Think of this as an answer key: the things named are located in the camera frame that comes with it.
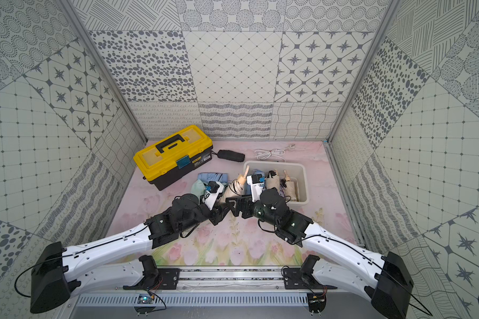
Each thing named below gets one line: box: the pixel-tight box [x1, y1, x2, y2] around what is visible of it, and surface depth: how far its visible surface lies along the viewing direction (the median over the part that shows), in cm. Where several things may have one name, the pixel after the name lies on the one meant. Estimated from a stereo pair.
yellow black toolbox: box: [133, 124, 214, 191], surface depth 95 cm
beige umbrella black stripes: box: [219, 165, 250, 205], surface depth 70 cm
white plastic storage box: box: [242, 160, 310, 205], surface depth 94 cm
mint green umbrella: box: [190, 179, 207, 200], surface depth 94 cm
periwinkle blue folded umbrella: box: [196, 172, 229, 184], surface depth 103 cm
